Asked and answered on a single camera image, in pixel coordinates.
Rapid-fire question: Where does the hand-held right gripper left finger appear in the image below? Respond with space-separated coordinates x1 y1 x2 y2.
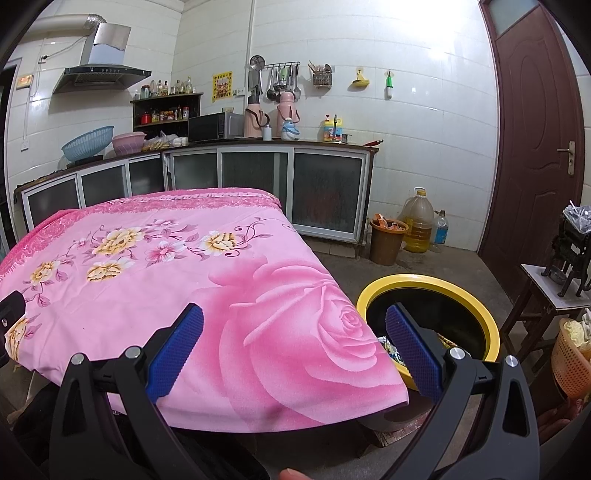
48 302 205 480

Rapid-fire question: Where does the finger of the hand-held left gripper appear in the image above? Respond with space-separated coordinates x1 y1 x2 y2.
0 291 27 334

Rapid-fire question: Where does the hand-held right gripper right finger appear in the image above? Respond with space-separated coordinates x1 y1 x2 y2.
385 302 541 480

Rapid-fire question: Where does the blue cartoon snack bag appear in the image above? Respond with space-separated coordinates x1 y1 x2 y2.
377 336 407 368

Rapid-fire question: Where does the yellow rimmed black bin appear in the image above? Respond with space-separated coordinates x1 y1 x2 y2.
356 274 502 388

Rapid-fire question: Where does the pink floral blanket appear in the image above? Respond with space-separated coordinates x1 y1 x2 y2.
0 187 409 432

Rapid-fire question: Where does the person's dark clothing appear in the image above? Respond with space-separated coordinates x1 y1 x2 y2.
152 415 273 480

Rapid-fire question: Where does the brown waste bucket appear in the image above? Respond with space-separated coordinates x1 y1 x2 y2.
368 215 410 266

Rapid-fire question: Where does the clear water bottle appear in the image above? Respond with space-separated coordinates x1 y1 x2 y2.
431 209 450 252

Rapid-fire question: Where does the large cooking oil jug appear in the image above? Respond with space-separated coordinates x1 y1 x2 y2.
399 187 435 254

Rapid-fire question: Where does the wooden stool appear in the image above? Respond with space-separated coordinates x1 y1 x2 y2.
501 263 591 356

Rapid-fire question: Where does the orange plastic basket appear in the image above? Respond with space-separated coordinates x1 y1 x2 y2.
551 318 591 400

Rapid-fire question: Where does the blue plastic basket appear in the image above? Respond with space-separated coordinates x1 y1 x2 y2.
61 126 115 162

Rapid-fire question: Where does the kitchen counter cabinet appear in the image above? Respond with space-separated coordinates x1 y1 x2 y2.
14 141 380 245

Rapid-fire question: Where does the black noodle press machine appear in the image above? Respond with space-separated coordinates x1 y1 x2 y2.
541 215 591 298

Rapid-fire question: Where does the pink plastic basin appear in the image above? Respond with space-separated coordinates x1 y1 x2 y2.
112 132 147 156

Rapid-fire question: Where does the plastic bag of food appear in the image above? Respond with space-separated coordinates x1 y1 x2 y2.
142 130 190 153

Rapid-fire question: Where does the clear plastic bag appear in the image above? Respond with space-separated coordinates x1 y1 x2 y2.
562 200 591 234

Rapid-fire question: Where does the brown wooden door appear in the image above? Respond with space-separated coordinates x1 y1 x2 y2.
478 0 580 282

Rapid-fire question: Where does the black microwave oven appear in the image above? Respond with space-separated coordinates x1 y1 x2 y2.
188 112 245 142

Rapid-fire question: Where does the yellow detergent bottle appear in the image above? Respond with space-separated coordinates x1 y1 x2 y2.
322 115 345 142

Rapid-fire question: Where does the row of sauce jars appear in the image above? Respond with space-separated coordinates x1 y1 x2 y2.
140 105 190 125

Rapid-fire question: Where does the steel range hood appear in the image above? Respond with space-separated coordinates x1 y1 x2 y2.
52 23 152 94

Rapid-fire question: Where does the dark wooden spice shelf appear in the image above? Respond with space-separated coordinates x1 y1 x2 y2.
130 92 204 139

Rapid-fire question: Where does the row of glass bottles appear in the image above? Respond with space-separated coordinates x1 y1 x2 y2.
139 76 195 100

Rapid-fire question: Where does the pink thermos flask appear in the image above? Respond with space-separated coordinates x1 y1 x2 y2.
276 91 298 139

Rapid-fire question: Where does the metal skimmer ladle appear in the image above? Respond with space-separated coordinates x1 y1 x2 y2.
249 55 266 97

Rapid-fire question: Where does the rack of hanging utensils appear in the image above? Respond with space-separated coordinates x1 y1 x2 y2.
264 61 302 103

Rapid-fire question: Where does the pink thermos with black handle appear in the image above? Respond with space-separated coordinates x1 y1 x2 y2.
244 96 271 138

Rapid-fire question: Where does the yellow wall poster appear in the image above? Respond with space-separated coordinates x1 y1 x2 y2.
211 71 233 103

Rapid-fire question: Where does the silver exhaust duct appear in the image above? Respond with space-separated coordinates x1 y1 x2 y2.
9 13 100 47

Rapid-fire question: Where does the wall chopstick holder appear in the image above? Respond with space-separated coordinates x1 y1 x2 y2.
308 60 333 87

